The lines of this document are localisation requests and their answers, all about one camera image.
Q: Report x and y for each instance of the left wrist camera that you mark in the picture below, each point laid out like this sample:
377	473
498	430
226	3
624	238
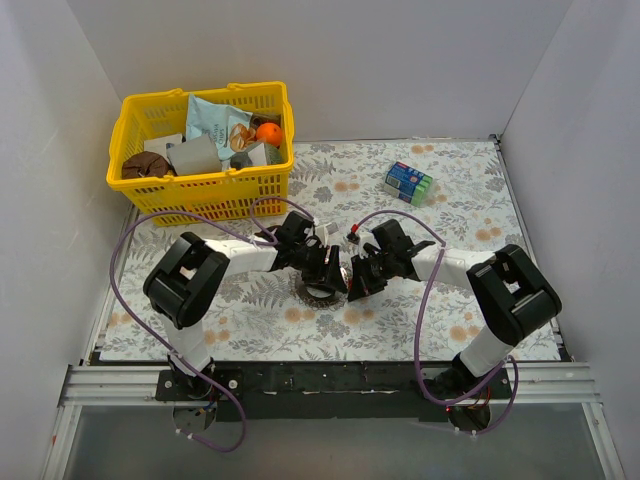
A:
324	231

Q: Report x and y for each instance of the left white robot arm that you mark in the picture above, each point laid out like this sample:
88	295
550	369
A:
182	286

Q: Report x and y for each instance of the brown round pastry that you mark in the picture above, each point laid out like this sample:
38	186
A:
144	165

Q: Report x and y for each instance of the light blue chips bag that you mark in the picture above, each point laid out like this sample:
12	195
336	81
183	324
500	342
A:
228	128

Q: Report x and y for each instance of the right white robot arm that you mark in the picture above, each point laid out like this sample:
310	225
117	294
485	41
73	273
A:
514	297

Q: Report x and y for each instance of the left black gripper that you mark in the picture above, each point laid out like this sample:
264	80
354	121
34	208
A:
327	270

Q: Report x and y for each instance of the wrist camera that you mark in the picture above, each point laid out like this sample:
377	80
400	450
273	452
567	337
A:
353	236
324	231

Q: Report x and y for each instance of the blue green sponge pack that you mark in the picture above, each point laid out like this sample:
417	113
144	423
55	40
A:
407	184

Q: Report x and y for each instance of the white box in basket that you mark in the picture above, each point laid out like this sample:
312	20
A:
160	145

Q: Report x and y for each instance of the orange fruit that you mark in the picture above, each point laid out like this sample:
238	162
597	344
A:
270	133

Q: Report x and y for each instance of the aluminium frame rail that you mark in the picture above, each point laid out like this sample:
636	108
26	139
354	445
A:
118	385

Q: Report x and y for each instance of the grey paper cup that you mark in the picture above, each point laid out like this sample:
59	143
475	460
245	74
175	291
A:
194	157

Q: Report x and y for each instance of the metal disc with keyrings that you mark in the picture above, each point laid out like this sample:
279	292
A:
320	297

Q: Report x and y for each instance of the yellow plastic basket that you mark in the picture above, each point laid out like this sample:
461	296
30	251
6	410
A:
245	183

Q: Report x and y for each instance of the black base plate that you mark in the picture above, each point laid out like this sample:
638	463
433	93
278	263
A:
316	390

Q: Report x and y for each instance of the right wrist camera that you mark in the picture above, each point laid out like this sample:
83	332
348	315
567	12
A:
353	236

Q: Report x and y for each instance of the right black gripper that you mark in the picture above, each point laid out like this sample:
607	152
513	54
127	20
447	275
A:
363	276

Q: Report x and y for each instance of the floral table mat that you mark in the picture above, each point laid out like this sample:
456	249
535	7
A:
260	317

